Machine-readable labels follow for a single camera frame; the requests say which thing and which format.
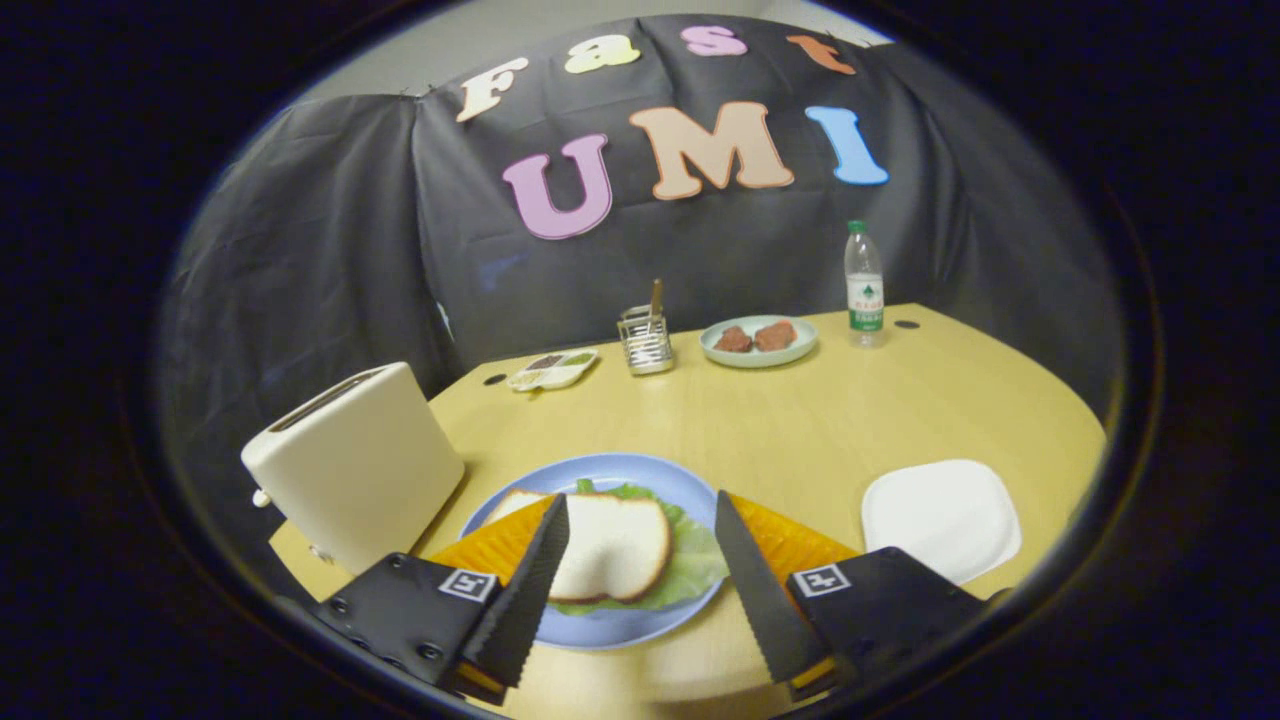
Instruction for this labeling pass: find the white divided seasoning dish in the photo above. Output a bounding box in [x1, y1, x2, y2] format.
[506, 349, 599, 393]

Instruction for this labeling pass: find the blue round plate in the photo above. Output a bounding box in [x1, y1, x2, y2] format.
[458, 453, 736, 651]

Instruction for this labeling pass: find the clear plastic water bottle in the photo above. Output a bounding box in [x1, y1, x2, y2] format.
[844, 220, 886, 349]

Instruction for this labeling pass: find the pale green round plate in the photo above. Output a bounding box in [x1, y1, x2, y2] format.
[699, 315, 819, 369]

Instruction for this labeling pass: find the white square plate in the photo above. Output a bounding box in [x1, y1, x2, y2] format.
[861, 459, 1023, 586]

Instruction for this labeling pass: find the toasted bread slice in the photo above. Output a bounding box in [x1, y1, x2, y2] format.
[483, 488, 673, 604]

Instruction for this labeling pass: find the black backdrop cloth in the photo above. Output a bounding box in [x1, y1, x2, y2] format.
[160, 15, 1126, 561]

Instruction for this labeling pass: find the white toaster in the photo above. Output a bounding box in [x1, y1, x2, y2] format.
[241, 362, 467, 577]

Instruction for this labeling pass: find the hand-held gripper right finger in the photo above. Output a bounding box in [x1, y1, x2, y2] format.
[714, 489, 991, 701]

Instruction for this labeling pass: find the green lettuce leaf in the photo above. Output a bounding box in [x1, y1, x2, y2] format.
[548, 478, 731, 616]

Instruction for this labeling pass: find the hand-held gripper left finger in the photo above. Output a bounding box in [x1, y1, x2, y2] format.
[318, 493, 571, 706]

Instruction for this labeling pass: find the metal mesh utensil holder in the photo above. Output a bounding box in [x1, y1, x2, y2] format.
[617, 305, 675, 376]

